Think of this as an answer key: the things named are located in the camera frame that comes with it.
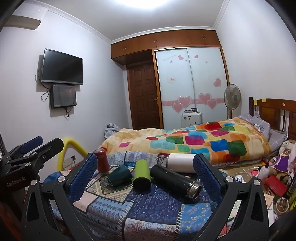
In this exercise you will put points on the brown wooden door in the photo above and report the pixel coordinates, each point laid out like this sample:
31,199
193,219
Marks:
143,97

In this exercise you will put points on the grey checked pillow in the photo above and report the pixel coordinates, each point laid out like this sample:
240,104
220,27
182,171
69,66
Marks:
259,126

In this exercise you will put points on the round bowl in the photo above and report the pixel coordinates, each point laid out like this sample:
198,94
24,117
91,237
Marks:
283,205

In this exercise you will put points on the black wall television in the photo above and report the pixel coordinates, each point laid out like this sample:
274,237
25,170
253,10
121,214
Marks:
62,67

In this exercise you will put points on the red thermos cup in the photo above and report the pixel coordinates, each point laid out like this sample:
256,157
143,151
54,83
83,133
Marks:
101,162

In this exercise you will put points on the colourful patchwork quilt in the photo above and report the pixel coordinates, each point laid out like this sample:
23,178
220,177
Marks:
208,141

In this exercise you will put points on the clear bottle with black cap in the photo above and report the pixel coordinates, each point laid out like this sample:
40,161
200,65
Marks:
264,172

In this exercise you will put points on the wooden overhead cabinet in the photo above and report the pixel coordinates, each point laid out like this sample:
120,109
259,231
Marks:
166,39

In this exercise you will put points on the purple bag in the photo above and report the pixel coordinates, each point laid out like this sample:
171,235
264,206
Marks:
285,162

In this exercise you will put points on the lime green cup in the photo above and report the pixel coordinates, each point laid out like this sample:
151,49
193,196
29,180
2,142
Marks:
141,176

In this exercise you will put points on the standing fan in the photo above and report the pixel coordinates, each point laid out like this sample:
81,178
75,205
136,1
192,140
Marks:
232,96

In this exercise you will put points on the sliding wardrobe with heart stickers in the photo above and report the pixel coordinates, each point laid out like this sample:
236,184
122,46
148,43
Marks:
192,81

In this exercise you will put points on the dark green cup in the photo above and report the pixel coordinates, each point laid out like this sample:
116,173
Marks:
118,176

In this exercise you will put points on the blue patterned blanket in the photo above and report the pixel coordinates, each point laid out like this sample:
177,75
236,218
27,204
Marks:
150,208

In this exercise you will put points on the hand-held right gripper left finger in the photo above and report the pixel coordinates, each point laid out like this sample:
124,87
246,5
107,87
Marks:
83,176

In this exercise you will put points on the white box appliance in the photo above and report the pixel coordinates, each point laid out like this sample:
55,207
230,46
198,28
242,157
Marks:
191,119

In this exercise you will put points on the black thermos cup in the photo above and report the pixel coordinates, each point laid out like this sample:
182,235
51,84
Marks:
173,180

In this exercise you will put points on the small black wall monitor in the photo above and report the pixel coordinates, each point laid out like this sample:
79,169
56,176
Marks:
63,96

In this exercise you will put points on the red box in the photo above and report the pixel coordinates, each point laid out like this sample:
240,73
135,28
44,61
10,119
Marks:
276,185

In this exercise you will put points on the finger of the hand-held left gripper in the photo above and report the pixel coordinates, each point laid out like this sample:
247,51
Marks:
31,144
49,148

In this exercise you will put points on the yellow foam tube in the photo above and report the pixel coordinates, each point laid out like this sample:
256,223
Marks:
69,144

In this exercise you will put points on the white thermos cup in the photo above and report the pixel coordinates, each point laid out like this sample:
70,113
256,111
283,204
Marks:
181,162

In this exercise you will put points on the wooden bed headboard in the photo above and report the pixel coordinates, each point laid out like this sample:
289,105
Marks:
270,113

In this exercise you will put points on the grey cloth pile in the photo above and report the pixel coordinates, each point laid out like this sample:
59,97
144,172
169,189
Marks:
111,131

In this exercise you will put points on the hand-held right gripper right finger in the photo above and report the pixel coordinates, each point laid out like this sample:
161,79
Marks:
206,179

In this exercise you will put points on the white air conditioner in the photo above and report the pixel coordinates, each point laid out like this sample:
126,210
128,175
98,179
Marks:
23,23

